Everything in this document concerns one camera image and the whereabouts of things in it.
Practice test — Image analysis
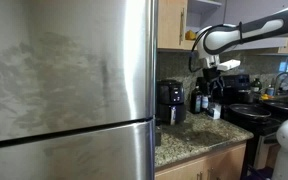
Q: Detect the black kitchen stove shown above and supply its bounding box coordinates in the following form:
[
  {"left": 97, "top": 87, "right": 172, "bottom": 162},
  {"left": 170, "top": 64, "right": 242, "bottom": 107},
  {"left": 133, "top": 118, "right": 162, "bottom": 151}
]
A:
[{"left": 221, "top": 73, "right": 288, "bottom": 176}]

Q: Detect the light wood upper cabinet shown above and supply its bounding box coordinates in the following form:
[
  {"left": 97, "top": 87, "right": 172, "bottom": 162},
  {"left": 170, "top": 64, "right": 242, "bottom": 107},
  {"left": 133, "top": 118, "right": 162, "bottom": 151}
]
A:
[{"left": 157, "top": 0, "right": 198, "bottom": 52}]

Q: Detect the green bottle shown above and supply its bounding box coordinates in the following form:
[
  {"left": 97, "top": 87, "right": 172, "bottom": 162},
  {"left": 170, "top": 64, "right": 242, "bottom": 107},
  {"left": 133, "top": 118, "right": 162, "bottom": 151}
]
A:
[{"left": 250, "top": 78, "right": 263, "bottom": 94}]

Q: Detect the curved metal sink faucet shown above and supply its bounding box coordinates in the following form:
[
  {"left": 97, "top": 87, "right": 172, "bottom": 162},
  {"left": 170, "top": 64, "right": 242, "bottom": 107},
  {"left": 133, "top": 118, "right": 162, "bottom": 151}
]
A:
[{"left": 273, "top": 71, "right": 288, "bottom": 97}]

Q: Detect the stainless steel refrigerator upper door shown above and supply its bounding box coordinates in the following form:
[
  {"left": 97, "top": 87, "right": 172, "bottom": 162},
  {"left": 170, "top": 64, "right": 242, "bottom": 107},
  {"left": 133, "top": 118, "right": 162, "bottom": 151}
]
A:
[{"left": 0, "top": 0, "right": 159, "bottom": 145}]

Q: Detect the small white-labelled bottle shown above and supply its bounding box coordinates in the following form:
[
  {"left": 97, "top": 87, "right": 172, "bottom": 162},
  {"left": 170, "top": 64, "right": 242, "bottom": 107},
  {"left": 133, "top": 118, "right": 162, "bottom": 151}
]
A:
[{"left": 201, "top": 94, "right": 210, "bottom": 111}]

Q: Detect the grey upper cabinet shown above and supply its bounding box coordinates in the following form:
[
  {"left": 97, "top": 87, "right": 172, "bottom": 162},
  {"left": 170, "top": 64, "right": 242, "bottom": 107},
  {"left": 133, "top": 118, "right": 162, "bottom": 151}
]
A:
[{"left": 186, "top": 0, "right": 288, "bottom": 51}]

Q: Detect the small black countertop appliance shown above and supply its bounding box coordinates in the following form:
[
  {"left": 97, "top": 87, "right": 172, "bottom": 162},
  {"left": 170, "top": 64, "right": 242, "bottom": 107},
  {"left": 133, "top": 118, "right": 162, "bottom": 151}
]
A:
[{"left": 196, "top": 76, "right": 212, "bottom": 97}]

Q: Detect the small white box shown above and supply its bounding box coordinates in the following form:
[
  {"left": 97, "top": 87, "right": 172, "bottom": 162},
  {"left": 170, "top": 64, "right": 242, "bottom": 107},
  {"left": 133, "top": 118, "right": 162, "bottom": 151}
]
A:
[{"left": 207, "top": 102, "right": 222, "bottom": 120}]

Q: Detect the dark glass bottle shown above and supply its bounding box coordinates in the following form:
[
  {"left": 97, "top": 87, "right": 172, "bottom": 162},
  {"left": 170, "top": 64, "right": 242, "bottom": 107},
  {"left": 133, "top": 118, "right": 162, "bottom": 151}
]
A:
[{"left": 189, "top": 85, "right": 203, "bottom": 115}]

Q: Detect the stainless steel refrigerator lower door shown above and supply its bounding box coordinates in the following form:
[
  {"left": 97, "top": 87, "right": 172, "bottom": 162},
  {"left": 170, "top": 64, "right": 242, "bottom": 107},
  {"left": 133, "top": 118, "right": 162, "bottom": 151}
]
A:
[{"left": 0, "top": 119, "right": 157, "bottom": 180}]

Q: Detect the yellow object on shelf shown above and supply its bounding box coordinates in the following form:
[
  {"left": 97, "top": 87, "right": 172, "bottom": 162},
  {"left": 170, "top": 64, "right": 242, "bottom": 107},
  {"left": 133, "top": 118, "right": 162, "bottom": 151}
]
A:
[{"left": 184, "top": 29, "right": 197, "bottom": 41}]

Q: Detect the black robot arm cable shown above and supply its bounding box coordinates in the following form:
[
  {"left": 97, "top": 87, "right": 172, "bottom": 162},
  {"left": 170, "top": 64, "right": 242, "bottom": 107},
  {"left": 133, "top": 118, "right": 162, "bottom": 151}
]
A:
[{"left": 187, "top": 24, "right": 218, "bottom": 74}]

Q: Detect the black Ninja air fryer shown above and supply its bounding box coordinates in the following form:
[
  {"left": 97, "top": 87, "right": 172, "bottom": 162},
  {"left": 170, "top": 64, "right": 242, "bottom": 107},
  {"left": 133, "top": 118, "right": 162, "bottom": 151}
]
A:
[{"left": 155, "top": 79, "right": 187, "bottom": 126}]

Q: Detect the light wood base cabinet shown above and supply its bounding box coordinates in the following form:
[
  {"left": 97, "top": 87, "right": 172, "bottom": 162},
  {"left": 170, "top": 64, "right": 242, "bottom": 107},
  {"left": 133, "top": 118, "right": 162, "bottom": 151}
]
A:
[{"left": 154, "top": 141, "right": 248, "bottom": 180}]

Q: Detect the light blue cup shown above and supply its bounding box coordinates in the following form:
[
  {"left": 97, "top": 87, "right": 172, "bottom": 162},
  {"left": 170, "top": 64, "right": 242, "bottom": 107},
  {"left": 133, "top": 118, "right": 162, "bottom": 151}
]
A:
[{"left": 266, "top": 84, "right": 276, "bottom": 97}]

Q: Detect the black pot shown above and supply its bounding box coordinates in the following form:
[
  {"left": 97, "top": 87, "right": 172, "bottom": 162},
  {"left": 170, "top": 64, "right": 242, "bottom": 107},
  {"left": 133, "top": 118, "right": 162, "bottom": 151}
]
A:
[{"left": 235, "top": 89, "right": 254, "bottom": 105}]

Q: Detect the large black frying pan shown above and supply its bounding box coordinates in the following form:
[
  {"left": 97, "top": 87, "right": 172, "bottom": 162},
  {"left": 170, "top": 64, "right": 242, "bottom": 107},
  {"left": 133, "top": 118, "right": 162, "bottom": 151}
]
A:
[{"left": 228, "top": 103, "right": 273, "bottom": 121}]

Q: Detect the stainless steel refrigerator door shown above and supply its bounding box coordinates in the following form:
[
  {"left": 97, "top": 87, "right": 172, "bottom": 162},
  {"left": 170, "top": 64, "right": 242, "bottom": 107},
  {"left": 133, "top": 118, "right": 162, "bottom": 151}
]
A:
[
  {"left": 0, "top": 0, "right": 159, "bottom": 145},
  {"left": 0, "top": 119, "right": 157, "bottom": 180}
]

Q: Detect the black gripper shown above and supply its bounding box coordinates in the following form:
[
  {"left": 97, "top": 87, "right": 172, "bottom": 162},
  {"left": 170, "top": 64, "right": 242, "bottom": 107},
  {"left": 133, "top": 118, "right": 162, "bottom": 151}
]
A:
[{"left": 202, "top": 67, "right": 226, "bottom": 98}]

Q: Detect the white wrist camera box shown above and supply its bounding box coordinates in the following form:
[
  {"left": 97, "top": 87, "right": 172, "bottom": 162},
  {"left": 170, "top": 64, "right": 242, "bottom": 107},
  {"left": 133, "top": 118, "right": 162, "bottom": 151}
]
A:
[{"left": 216, "top": 58, "right": 242, "bottom": 72}]

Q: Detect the dark shallow pan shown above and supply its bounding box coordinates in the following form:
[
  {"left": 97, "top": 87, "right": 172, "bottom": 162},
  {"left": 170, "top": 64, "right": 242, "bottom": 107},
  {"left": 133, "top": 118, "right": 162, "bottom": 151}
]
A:
[{"left": 262, "top": 99, "right": 288, "bottom": 113}]

